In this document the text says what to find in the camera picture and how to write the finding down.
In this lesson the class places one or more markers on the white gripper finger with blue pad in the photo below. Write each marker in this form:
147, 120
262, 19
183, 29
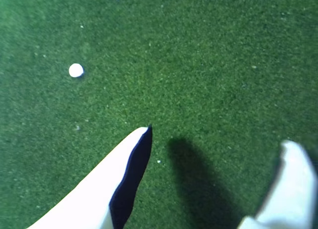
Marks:
99, 189

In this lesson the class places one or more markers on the white gripper finger with dark pad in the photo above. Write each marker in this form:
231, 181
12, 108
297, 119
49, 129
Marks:
293, 189

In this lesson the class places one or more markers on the white golf ball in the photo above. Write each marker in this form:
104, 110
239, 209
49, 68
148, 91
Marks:
76, 70

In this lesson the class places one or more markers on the green artificial turf mat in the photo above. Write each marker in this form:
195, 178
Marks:
198, 65

